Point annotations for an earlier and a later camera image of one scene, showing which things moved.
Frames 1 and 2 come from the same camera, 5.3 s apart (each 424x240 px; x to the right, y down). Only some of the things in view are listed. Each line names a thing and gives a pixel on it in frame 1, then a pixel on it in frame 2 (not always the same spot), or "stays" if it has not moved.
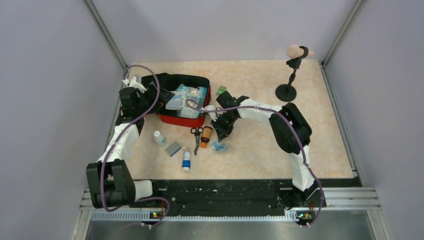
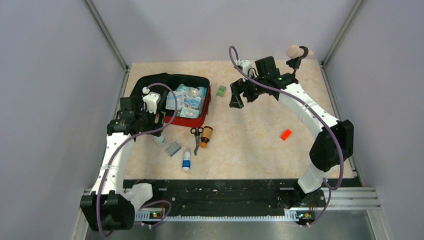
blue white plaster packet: x=219 y=147 → x=193 y=101
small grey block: x=173 y=149 stays
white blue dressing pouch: x=176 y=102 stays
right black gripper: x=222 y=132 → x=237 y=88
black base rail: x=232 y=196 stays
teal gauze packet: x=189 y=112 stays
